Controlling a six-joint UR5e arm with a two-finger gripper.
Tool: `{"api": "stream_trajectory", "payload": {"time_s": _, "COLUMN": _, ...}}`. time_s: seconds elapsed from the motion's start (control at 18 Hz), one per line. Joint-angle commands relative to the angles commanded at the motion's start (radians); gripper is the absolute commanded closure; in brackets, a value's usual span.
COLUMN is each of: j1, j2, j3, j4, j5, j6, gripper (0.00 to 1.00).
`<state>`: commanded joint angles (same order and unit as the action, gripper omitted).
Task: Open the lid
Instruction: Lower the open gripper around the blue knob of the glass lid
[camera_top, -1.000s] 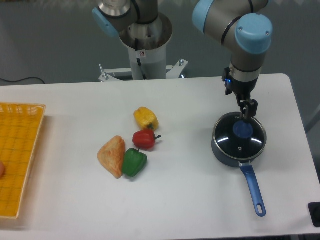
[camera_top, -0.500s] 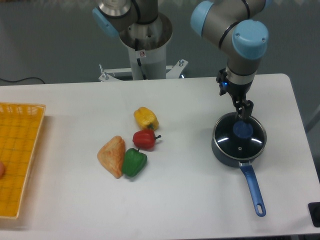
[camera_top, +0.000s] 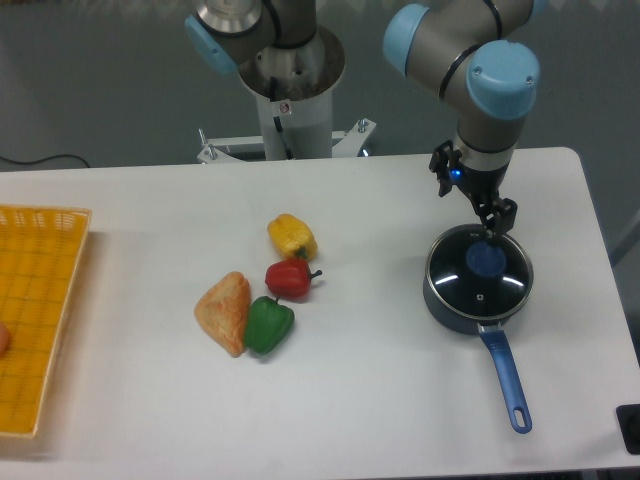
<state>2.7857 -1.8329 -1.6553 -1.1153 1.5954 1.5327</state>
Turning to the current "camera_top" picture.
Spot orange item in basket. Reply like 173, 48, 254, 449
0, 322, 11, 355

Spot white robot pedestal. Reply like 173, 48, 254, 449
239, 26, 345, 160

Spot glass lid blue knob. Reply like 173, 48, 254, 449
425, 224, 534, 319

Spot black box at table edge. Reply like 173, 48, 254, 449
616, 404, 640, 455

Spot white pedestal base frame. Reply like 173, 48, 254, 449
196, 118, 377, 164

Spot green bell pepper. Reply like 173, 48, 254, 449
244, 296, 295, 355

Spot triangular bread pastry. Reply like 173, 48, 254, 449
194, 271, 251, 358

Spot yellow woven basket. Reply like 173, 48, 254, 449
1, 204, 92, 438

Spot black cable on pedestal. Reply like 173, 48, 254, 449
268, 74, 296, 160

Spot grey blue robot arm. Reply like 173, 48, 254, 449
185, 1, 543, 235

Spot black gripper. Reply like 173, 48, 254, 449
429, 140, 517, 236

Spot red bell pepper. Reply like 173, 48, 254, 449
265, 258, 323, 301

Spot black cable on floor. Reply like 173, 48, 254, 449
0, 153, 91, 167

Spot yellow bell pepper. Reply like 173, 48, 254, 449
267, 213, 318, 260

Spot blue saucepan with handle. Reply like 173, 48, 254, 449
423, 274, 533, 434

